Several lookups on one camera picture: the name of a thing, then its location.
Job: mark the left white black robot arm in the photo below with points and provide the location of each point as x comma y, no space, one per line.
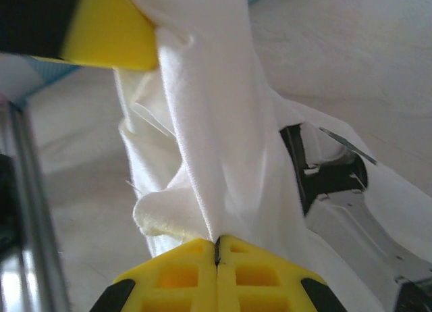
354,224

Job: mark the white printed t-shirt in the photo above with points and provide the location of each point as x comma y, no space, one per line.
219,139

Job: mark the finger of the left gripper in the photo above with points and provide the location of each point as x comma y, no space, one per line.
101,31

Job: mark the left aluminium frame post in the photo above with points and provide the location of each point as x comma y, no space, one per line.
33,207

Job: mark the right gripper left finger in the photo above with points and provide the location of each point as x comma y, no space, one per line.
175,278

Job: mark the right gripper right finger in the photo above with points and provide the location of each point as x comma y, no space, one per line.
263,281

